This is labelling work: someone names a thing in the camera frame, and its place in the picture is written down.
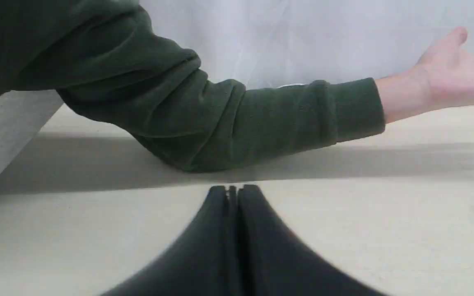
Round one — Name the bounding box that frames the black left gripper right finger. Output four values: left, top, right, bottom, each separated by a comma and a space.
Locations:
237, 184, 381, 296

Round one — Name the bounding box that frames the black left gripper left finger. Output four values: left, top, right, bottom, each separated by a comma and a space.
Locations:
104, 186, 231, 296

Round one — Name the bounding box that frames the dark green sleeved forearm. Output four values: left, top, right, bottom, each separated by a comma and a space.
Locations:
0, 0, 431, 173

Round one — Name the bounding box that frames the open bare human hand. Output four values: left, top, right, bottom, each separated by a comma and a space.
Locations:
412, 27, 474, 111

